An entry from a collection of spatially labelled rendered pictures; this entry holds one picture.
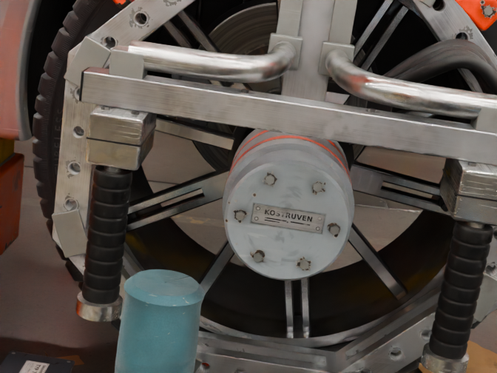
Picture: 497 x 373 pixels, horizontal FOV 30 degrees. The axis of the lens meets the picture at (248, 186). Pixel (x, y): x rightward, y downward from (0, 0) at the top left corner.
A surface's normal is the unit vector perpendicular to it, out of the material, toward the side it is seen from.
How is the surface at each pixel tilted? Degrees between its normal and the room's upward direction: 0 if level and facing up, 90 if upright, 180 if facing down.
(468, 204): 90
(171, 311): 102
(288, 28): 90
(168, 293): 0
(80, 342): 0
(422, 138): 90
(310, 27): 90
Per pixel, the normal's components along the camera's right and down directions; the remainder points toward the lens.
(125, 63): -0.06, 0.28
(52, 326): 0.14, -0.95
